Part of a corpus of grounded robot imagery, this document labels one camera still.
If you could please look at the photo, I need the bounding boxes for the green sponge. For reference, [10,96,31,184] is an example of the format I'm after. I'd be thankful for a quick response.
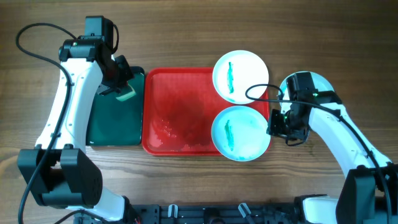
[116,84,136,101]

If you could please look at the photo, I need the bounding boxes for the light blue plate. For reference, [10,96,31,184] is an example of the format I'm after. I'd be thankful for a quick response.
[211,106,271,162]
[280,71,341,113]

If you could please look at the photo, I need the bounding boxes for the white plate with stain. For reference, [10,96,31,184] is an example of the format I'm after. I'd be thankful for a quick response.
[212,50,269,105]

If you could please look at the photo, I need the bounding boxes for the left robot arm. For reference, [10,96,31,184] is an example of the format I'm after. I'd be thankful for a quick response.
[17,16,140,223]

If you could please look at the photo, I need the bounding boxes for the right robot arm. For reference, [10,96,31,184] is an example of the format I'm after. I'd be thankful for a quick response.
[267,72,397,223]

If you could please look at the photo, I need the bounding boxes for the dark green tray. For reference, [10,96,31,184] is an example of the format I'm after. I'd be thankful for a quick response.
[86,66,145,146]

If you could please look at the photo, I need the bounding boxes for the red plastic tray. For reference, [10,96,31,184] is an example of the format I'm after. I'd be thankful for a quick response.
[141,67,272,157]

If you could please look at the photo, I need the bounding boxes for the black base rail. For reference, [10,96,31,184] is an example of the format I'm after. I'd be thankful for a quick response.
[73,202,299,224]

